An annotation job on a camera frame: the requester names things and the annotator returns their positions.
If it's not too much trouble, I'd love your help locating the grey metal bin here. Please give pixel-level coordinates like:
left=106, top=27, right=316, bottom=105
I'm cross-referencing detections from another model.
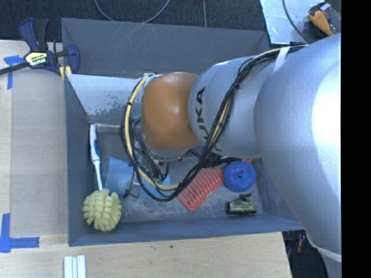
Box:
left=60, top=17, right=305, bottom=247

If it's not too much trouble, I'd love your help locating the pale wood flat board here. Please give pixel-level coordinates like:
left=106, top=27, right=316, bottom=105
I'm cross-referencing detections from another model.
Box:
left=9, top=68, right=69, bottom=237

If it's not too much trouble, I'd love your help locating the light blue plastic cup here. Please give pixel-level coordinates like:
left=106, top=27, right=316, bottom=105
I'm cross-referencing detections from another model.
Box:
left=101, top=156, right=172, bottom=200

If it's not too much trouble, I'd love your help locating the small black and yellow tool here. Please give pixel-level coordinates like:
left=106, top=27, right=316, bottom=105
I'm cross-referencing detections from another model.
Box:
left=225, top=193, right=257, bottom=215

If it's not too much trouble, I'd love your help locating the blue round sponge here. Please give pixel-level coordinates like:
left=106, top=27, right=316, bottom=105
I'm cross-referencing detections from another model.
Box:
left=223, top=160, right=257, bottom=193

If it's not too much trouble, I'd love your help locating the yellow sponge brush white handle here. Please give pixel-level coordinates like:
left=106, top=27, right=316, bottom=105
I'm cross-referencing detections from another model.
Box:
left=82, top=124, right=123, bottom=232

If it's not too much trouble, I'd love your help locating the orange-red ribbed comb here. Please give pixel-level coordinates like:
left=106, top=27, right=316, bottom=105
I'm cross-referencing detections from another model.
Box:
left=176, top=166, right=225, bottom=212

